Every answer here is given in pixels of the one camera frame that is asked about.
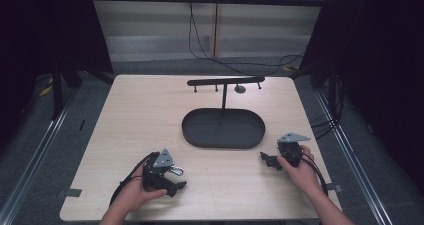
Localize person's left hand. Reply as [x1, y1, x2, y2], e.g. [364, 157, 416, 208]
[111, 163, 168, 217]

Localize silver carabiner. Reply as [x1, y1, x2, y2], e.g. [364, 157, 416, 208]
[169, 165, 185, 177]

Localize black curtain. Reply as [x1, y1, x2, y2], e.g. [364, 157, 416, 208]
[299, 0, 424, 186]
[0, 0, 114, 153]

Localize bundle of black floor cables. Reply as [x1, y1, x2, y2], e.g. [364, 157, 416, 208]
[309, 72, 346, 140]

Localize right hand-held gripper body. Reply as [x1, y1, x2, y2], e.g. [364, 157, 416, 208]
[276, 132, 312, 168]

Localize person's right hand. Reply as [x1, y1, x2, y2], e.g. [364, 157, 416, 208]
[277, 145, 322, 195]

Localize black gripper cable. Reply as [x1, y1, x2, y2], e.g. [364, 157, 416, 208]
[109, 150, 160, 207]
[299, 152, 330, 197]

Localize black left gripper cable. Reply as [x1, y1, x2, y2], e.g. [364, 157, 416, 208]
[109, 150, 160, 207]

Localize black hanging wall cable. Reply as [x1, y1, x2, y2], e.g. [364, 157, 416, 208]
[187, 1, 306, 77]

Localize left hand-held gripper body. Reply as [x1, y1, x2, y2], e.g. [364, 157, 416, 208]
[142, 148, 178, 193]

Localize grey tape strip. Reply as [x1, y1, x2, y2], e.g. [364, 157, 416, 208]
[325, 182, 344, 193]
[55, 188, 83, 199]

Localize yellow floor tape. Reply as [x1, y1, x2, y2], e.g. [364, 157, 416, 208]
[38, 84, 54, 98]

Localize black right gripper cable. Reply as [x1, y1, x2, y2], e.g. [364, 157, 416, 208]
[299, 152, 330, 197]

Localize metal floor rail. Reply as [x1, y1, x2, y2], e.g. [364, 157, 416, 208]
[314, 88, 394, 225]
[0, 88, 80, 225]

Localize black hook rack with tray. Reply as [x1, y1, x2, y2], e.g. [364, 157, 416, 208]
[181, 76, 267, 150]

